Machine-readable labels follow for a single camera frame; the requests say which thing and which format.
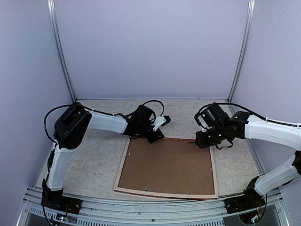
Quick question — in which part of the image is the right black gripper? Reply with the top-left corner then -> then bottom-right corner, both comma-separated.
196,125 -> 227,148

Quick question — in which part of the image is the red wooden picture frame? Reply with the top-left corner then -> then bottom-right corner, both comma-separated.
113,137 -> 219,201

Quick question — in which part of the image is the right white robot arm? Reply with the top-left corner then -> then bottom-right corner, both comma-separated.
194,103 -> 301,209

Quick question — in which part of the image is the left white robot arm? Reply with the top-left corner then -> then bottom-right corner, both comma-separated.
43,102 -> 171,210

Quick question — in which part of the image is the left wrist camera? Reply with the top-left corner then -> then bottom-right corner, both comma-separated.
152,115 -> 171,131

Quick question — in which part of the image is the brown frame backing board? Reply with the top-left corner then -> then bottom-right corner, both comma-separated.
117,139 -> 215,195

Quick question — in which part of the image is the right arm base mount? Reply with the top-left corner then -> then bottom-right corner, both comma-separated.
224,176 -> 266,214

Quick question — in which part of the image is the aluminium front rail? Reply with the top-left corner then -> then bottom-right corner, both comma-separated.
15,187 -> 292,226

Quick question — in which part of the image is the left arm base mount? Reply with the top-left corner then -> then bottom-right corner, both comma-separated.
41,179 -> 82,215

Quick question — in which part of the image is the aluminium corner post right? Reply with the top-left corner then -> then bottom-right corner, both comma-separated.
227,0 -> 256,102

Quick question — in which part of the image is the aluminium corner post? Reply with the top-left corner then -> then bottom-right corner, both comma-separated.
227,0 -> 256,102
47,0 -> 77,102

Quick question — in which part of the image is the aluminium corner post left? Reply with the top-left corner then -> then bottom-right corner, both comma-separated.
47,0 -> 77,102

